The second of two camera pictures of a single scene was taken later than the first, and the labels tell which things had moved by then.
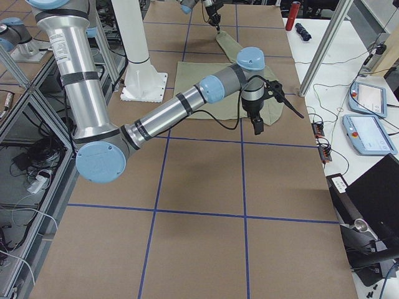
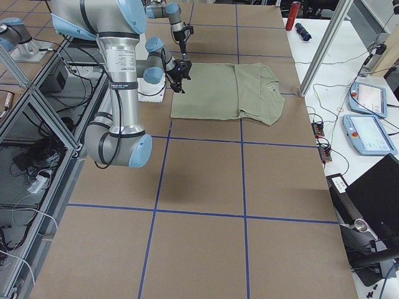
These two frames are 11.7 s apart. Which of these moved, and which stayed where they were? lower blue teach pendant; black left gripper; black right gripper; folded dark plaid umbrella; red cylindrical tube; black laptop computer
Moved: black right gripper; black left gripper
Stayed: lower blue teach pendant; black laptop computer; folded dark plaid umbrella; red cylindrical tube
